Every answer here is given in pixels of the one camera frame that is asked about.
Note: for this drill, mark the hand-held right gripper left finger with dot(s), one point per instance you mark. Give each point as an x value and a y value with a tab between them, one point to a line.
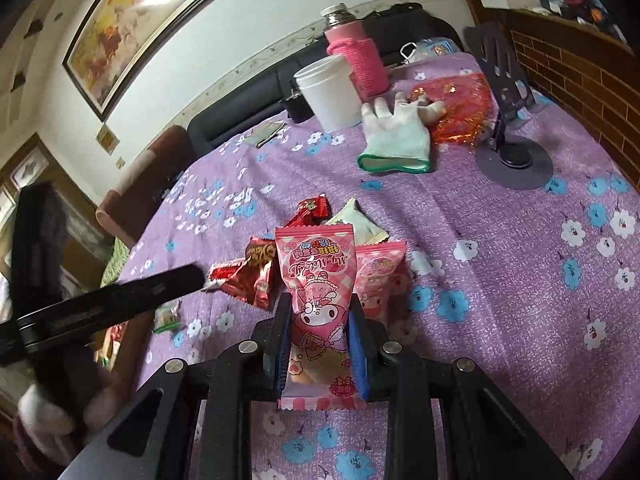
274	355

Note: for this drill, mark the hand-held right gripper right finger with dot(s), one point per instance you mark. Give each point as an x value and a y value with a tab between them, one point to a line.
358	355

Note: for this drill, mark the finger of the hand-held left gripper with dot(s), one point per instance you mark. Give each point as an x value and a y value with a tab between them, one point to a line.
140	295

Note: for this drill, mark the brown cardboard box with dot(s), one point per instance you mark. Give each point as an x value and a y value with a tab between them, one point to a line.
132	355

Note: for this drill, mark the pink cartoon snack packet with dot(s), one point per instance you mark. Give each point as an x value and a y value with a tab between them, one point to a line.
382	275
317	310

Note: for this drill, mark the red snack packet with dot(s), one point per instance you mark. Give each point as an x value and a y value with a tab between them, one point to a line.
225	272

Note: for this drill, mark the person's left hand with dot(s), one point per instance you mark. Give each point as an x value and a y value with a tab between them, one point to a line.
42	417

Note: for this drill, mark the green silver candy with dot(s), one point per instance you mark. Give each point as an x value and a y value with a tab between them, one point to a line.
167	317

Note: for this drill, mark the green floral cloth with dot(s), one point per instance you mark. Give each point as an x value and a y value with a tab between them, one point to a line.
112	265

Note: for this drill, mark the brown foil snack packet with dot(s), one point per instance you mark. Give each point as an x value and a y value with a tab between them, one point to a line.
247	294
259	260

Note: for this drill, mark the wooden glass-door cabinet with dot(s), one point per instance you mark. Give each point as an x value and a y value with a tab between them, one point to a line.
30	170

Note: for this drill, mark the brown upholstered chair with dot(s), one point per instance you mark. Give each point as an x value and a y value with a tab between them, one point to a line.
150	175

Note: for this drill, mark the cream snack packet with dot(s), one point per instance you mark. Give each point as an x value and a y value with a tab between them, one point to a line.
360	222

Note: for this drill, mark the small red candy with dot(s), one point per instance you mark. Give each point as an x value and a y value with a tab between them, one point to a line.
307	210

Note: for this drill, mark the purple floral tablecloth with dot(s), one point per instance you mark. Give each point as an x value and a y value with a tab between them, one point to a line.
500	285

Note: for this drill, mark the green yellow booklet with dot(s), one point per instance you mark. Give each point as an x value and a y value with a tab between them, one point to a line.
265	134

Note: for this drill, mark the black sofa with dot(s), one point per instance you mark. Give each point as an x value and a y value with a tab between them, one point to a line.
240	105

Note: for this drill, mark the white work glove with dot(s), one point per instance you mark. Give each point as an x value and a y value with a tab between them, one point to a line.
395	135

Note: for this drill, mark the grey phone stand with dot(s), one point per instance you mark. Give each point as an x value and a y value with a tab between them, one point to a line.
515	162

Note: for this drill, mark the white plastic container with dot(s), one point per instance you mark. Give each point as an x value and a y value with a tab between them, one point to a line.
330	95

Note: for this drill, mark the red glitter bag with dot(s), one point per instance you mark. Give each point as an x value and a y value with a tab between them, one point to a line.
465	105

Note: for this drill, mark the bottle with pink knitted sleeve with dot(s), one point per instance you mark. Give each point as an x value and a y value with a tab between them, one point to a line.
360	55

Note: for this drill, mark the white face mask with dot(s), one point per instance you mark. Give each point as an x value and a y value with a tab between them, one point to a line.
412	50

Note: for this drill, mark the blue printed packet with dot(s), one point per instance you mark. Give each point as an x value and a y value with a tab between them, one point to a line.
437	47

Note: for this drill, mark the dark cloth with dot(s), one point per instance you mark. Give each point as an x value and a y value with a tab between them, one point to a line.
400	9

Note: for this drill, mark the wooden sideboard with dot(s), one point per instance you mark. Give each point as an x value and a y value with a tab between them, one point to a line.
575	75

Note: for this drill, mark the flat white box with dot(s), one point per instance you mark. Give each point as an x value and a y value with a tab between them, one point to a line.
510	2

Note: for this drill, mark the small wall plaque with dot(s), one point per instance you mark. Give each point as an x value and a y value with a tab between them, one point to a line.
107	138

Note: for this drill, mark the framed wall painting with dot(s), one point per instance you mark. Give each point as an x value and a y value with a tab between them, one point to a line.
150	25

